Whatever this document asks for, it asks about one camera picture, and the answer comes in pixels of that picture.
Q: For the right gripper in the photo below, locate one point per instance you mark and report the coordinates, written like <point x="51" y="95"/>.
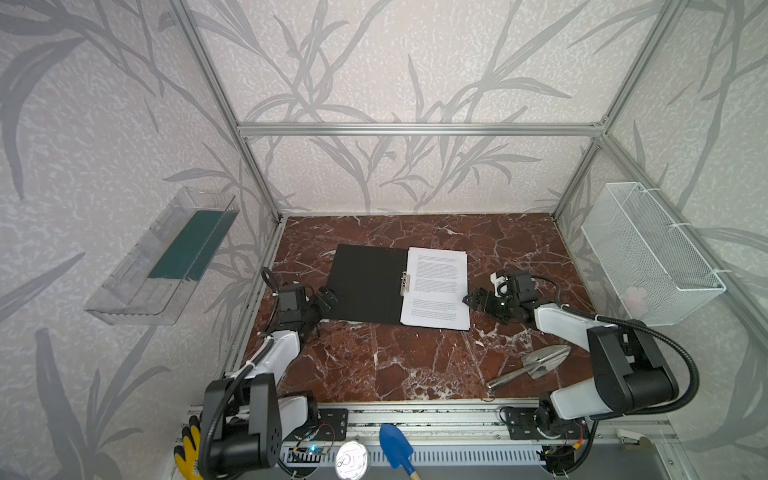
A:
<point x="491" y="299"/>

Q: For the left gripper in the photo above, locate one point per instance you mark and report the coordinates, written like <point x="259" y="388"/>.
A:
<point x="309" y="299"/>

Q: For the paper sheet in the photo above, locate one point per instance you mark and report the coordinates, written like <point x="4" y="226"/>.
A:
<point x="435" y="283"/>

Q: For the teal folder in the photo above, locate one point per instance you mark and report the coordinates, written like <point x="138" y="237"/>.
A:
<point x="367" y="282"/>

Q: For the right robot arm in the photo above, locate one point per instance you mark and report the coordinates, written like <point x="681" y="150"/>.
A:
<point x="636" y="370"/>

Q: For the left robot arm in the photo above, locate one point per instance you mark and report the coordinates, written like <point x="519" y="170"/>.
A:
<point x="244" y="422"/>

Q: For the green circuit board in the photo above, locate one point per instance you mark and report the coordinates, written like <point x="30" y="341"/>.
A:
<point x="310" y="454"/>

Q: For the blue trowel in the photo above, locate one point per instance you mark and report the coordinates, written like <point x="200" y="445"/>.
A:
<point x="397" y="450"/>

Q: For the yellow black glove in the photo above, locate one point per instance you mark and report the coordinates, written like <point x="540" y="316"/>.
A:
<point x="186" y="454"/>

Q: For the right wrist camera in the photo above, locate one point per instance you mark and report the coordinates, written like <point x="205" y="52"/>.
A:
<point x="500" y="281"/>

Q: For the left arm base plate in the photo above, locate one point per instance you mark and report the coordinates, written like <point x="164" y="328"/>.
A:
<point x="328" y="425"/>

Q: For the aluminium frame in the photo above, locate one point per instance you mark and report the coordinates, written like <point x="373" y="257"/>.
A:
<point x="401" y="107"/>

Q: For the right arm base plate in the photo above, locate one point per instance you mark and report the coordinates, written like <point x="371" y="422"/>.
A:
<point x="522" y="423"/>

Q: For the clear plastic wall tray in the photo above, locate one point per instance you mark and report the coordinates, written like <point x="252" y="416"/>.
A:
<point x="153" y="284"/>

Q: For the white wire basket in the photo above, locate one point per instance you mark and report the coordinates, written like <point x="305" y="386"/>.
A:
<point x="658" y="274"/>

